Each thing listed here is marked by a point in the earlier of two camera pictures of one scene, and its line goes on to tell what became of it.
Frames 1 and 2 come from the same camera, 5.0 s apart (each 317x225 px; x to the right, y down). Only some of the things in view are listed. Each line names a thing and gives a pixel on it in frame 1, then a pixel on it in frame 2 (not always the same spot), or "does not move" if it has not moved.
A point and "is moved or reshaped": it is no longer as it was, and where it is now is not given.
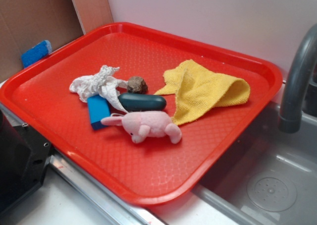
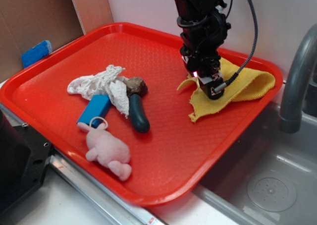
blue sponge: (36, 53) does not move
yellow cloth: (197, 89) is moved or reshaped
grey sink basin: (267, 176) does not move
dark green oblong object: (140, 101) → (138, 118)
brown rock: (137, 84) does not move
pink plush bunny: (141, 125) → (108, 149)
